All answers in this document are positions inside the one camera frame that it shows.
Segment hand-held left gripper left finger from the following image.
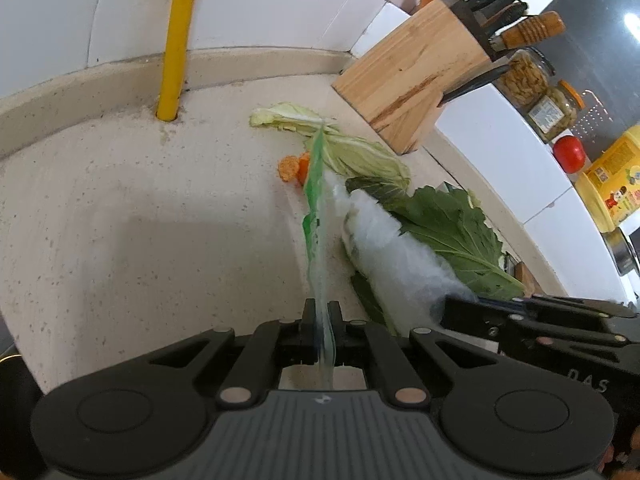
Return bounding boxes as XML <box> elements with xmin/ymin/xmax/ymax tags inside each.
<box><xmin>125</xmin><ymin>299</ymin><xmax>321</xmax><ymax>408</ymax></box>

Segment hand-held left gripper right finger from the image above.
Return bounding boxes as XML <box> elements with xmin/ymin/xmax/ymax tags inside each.
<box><xmin>326</xmin><ymin>301</ymin><xmax>517</xmax><ymax>408</ymax></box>

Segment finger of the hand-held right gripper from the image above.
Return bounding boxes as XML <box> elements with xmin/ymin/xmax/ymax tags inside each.
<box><xmin>477</xmin><ymin>296</ymin><xmax>640</xmax><ymax>319</ymax></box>
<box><xmin>441</xmin><ymin>296</ymin><xmax>630</xmax><ymax>350</ymax></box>

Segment white plastic bag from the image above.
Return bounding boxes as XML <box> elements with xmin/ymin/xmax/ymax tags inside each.
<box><xmin>341</xmin><ymin>180</ymin><xmax>478</xmax><ymax>323</ymax></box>

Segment large green lettuce leaf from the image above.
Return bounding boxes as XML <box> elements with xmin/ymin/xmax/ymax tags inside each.
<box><xmin>350</xmin><ymin>184</ymin><xmax>527</xmax><ymax>336</ymax></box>

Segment pale green cabbage leaf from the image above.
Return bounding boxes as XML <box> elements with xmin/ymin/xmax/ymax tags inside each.
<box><xmin>250</xmin><ymin>102</ymin><xmax>342</xmax><ymax>137</ymax></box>
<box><xmin>305</xmin><ymin>130</ymin><xmax>412</xmax><ymax>191</ymax></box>

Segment black bin with yellow rim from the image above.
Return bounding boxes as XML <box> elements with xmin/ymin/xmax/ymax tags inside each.
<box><xmin>0</xmin><ymin>317</ymin><xmax>48</xmax><ymax>480</ymax></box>

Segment wooden cutting board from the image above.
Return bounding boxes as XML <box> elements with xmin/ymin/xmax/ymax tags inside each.
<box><xmin>512</xmin><ymin>262</ymin><xmax>543</xmax><ymax>297</ymax></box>

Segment steel pot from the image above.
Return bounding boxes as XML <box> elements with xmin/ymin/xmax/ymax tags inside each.
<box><xmin>602</xmin><ymin>227</ymin><xmax>640</xmax><ymax>277</ymax></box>

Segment yellow oil bottle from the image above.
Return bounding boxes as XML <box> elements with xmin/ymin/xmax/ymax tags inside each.
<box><xmin>575</xmin><ymin>125</ymin><xmax>640</xmax><ymax>233</ymax></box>

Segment red tomato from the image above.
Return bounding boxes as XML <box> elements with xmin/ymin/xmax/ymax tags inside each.
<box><xmin>552</xmin><ymin>135</ymin><xmax>587</xmax><ymax>173</ymax></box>

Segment orange carrot peel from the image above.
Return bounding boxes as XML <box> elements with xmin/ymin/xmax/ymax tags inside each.
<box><xmin>278</xmin><ymin>152</ymin><xmax>313</xmax><ymax>187</ymax></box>

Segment glass jar with orange lid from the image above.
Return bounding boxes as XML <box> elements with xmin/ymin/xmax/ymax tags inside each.
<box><xmin>525</xmin><ymin>80</ymin><xmax>586</xmax><ymax>143</ymax></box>

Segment glass jar with dark lid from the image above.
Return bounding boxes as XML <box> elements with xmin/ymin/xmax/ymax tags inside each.
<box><xmin>495</xmin><ymin>47</ymin><xmax>556</xmax><ymax>108</ymax></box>

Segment black scissors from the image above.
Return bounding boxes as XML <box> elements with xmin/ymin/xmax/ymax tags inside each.
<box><xmin>437</xmin><ymin>64</ymin><xmax>511</xmax><ymax>109</ymax></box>

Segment wooden knife block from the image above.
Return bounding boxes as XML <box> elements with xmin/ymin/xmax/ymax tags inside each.
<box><xmin>331</xmin><ymin>0</ymin><xmax>493</xmax><ymax>155</ymax></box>

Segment yellow pipe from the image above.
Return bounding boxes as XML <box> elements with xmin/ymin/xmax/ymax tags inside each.
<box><xmin>156</xmin><ymin>0</ymin><xmax>207</xmax><ymax>122</ymax></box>

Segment wooden handled knife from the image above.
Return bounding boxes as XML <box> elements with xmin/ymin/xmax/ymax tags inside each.
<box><xmin>490</xmin><ymin>11</ymin><xmax>567</xmax><ymax>52</ymax></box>

